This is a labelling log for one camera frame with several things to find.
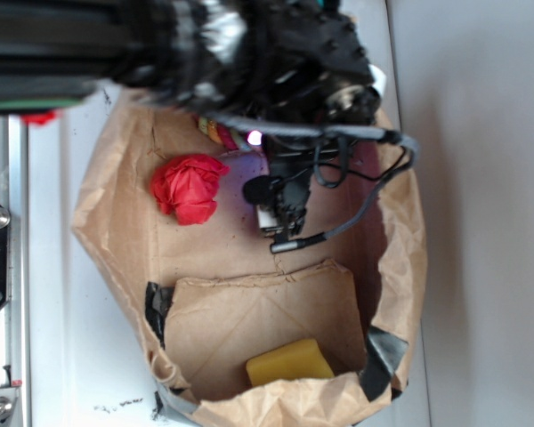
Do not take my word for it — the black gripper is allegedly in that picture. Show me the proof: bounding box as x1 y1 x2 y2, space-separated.
190 1 381 125

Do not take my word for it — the multicolored rope ring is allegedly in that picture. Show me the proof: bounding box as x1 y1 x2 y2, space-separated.
195 114 264 153

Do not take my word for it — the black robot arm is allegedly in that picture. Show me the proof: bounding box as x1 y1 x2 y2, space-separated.
0 1 381 125

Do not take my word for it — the red crumpled paper ball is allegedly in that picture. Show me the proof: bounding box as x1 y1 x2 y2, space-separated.
150 154 230 226

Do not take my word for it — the brown paper bag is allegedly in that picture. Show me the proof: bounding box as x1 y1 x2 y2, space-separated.
72 93 427 426

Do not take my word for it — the yellow sponge block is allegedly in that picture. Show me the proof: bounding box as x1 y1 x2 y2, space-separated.
246 338 335 387

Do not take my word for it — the grey braided cable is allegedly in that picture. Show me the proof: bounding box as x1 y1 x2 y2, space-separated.
195 109 422 255

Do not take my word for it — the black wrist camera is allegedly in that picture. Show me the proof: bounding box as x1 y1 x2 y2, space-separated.
243 136 313 243

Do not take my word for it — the aluminium frame rail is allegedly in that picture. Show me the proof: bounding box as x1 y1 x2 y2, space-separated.
0 116 31 426

